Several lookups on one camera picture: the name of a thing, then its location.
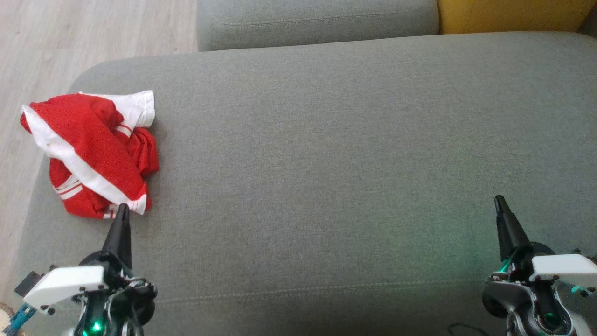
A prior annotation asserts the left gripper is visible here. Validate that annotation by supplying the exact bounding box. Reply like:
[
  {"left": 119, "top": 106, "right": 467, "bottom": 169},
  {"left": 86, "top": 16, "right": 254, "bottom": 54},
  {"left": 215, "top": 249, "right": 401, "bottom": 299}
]
[{"left": 74, "top": 203, "right": 158, "bottom": 336}]

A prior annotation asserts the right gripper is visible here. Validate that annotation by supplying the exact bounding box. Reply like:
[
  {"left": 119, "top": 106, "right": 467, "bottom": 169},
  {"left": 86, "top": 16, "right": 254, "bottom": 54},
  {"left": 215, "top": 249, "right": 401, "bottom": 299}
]
[{"left": 482, "top": 195, "right": 573, "bottom": 336}]

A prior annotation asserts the large grey sofa seat cushion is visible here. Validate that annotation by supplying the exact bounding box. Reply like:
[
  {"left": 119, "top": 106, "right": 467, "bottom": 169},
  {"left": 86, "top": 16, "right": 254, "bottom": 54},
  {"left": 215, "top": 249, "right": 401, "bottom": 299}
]
[{"left": 0, "top": 32, "right": 597, "bottom": 336}]

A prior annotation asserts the yellow sofa back cushion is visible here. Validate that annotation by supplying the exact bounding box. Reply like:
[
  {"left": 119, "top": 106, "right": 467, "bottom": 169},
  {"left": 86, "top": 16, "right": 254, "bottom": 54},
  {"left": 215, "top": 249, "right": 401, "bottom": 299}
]
[{"left": 437, "top": 0, "right": 597, "bottom": 35}]

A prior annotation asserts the small grey sofa seat cushion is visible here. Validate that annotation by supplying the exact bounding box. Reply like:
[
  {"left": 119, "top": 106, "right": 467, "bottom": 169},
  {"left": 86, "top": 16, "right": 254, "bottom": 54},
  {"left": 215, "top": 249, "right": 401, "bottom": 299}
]
[{"left": 196, "top": 0, "right": 440, "bottom": 52}]

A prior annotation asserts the thin black cable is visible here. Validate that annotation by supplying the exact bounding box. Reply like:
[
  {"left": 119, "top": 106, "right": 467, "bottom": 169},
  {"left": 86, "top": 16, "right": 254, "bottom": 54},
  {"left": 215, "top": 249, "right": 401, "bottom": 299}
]
[{"left": 447, "top": 322, "right": 491, "bottom": 336}]

